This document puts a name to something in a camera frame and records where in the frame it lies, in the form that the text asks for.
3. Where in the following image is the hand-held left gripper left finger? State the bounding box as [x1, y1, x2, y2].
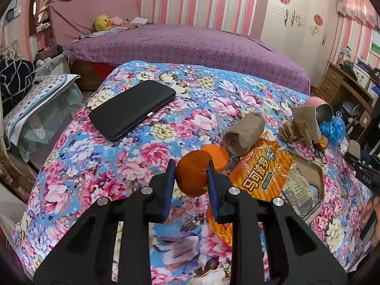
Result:
[33, 159, 176, 285]

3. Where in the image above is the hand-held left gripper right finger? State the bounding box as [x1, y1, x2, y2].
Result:
[206, 166, 348, 285]

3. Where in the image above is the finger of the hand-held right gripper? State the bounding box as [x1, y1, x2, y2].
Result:
[344, 149, 371, 170]

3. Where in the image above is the dark orange peel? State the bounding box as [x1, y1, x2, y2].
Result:
[176, 150, 212, 197]

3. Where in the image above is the pink bin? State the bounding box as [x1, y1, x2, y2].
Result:
[303, 97, 335, 129]

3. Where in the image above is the tan felt piece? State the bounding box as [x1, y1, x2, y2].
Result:
[292, 105, 323, 149]

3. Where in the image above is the cardboard box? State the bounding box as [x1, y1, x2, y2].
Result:
[281, 154, 326, 224]

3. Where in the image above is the person's right hand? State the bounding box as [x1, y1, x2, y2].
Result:
[360, 196, 380, 245]

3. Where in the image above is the blue plastic bag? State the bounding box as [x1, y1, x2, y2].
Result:
[319, 116, 346, 147]

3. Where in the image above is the black box with round logo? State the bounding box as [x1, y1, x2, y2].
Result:
[330, 103, 351, 121]

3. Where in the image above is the orange snack packet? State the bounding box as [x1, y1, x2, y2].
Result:
[206, 139, 294, 246]

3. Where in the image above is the crumpled brown paper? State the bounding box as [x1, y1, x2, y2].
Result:
[280, 120, 307, 145]

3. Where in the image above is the brown cardboard tube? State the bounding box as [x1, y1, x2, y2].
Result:
[222, 112, 266, 157]

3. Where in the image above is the wooden desk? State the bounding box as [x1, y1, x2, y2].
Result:
[315, 61, 380, 143]

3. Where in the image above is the white storage box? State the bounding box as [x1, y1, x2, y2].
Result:
[353, 62, 372, 90]

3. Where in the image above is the black phone case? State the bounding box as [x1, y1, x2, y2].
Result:
[88, 80, 176, 143]

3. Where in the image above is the desk lamp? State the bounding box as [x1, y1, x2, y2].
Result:
[335, 47, 351, 66]

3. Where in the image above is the white wardrobe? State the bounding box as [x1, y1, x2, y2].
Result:
[261, 0, 339, 81]

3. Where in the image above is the purple dotted bed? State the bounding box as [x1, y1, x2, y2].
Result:
[63, 25, 311, 93]

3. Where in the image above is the pink curtain valance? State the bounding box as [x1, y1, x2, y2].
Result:
[336, 0, 380, 29]

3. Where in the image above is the polka-dot cushion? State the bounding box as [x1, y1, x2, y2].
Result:
[2, 73, 81, 150]

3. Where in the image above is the white bedside cabinet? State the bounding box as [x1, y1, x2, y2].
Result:
[33, 50, 69, 76]

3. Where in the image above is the pile of clothes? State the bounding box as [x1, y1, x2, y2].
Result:
[110, 16, 149, 30]

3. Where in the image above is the yellow duck plush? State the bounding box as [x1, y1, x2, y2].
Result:
[94, 15, 113, 32]

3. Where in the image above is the dark patterned cloth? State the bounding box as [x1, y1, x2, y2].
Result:
[0, 58, 37, 112]

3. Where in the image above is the pink headboard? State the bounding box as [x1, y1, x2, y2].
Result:
[47, 0, 141, 47]

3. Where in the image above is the small landscape wall picture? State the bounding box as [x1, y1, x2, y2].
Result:
[369, 32, 380, 54]

